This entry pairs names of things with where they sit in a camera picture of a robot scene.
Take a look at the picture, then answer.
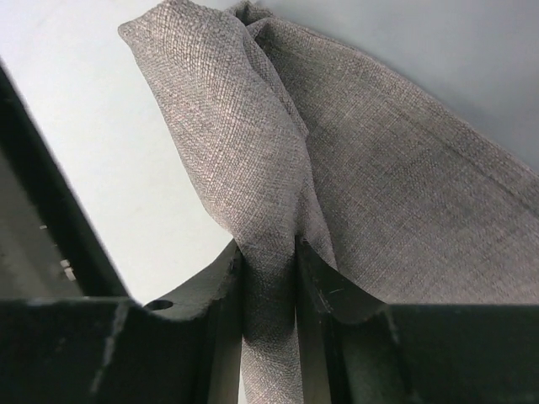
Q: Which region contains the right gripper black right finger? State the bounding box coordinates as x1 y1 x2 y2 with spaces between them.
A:
296 239 538 403

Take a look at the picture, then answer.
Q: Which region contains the grey cloth napkin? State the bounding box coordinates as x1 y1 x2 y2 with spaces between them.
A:
118 1 538 403

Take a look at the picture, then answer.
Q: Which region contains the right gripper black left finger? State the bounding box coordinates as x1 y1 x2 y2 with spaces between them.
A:
1 243 243 403

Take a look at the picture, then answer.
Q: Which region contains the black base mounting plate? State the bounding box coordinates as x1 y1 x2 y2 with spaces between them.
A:
1 68 128 297

